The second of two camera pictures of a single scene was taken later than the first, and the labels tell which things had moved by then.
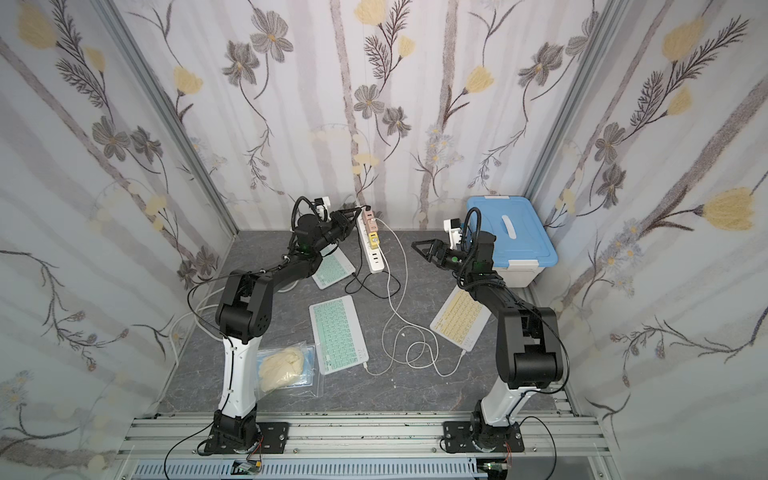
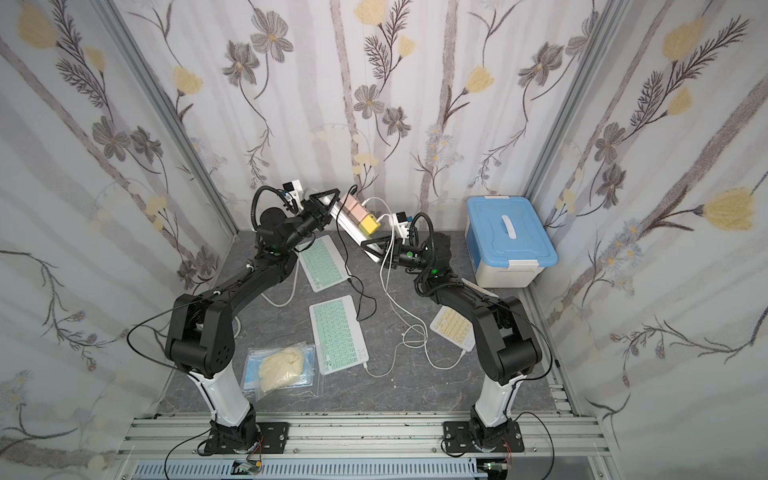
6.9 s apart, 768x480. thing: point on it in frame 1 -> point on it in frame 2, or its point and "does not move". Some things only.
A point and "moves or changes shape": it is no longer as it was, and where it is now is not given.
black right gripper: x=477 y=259 -> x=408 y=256
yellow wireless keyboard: x=461 y=319 does not move
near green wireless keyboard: x=338 y=334 does not move
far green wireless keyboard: x=333 y=267 does not move
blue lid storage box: x=524 y=244 does not move
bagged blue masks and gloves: x=288 y=369 does not move
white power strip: x=373 y=256 moves or changes shape
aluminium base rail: x=566 y=438 does not move
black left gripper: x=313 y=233 -> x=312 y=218
